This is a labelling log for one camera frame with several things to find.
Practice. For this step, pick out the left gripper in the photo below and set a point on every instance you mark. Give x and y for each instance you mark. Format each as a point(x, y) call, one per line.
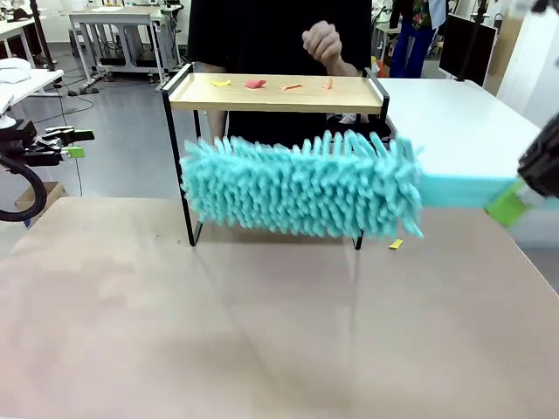
point(19, 142)

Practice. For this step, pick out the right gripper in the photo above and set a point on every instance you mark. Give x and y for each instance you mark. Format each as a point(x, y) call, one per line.
point(543, 161)

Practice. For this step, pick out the teal microfiber duster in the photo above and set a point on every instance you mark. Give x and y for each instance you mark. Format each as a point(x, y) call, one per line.
point(301, 187)

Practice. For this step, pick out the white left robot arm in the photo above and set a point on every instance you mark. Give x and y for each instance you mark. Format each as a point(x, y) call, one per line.
point(5, 111)

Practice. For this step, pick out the person's left hand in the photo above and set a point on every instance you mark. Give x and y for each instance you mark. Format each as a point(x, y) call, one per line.
point(323, 43)

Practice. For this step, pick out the brown cardboard box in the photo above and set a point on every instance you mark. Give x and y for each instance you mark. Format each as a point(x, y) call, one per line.
point(52, 192)

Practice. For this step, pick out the white cloth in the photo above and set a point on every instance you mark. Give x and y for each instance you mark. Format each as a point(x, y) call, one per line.
point(13, 70)

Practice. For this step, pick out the white desk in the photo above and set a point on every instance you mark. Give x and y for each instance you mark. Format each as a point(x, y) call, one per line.
point(458, 122)

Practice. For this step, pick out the black tripod pole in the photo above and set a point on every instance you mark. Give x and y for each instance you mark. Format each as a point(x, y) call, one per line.
point(41, 35)

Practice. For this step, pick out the yellow paper scrap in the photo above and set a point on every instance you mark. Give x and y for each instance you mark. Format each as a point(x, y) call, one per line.
point(220, 83)
point(396, 244)

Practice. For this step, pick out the white background table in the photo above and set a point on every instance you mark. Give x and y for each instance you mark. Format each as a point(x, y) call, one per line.
point(13, 28)

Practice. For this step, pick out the brown cardboard board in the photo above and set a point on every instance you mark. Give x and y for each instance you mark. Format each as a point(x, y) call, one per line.
point(506, 43)

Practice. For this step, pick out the black computer monitor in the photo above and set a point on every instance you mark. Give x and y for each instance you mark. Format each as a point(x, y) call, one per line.
point(463, 48)

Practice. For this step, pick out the black pole stand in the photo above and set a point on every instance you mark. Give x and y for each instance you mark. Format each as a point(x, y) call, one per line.
point(474, 39)

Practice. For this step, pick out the person in blue trousers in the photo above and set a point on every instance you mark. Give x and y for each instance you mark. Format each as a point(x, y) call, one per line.
point(410, 48)

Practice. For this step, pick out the orange object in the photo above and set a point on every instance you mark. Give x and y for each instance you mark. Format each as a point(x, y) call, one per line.
point(381, 69)

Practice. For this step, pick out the red paper scrap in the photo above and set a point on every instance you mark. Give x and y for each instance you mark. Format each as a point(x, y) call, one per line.
point(255, 84)

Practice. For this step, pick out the person in black t-shirt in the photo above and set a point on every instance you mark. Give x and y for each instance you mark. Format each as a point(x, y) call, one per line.
point(262, 35)

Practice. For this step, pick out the black frame wooden shelf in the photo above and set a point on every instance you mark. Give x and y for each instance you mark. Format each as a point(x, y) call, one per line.
point(271, 98)

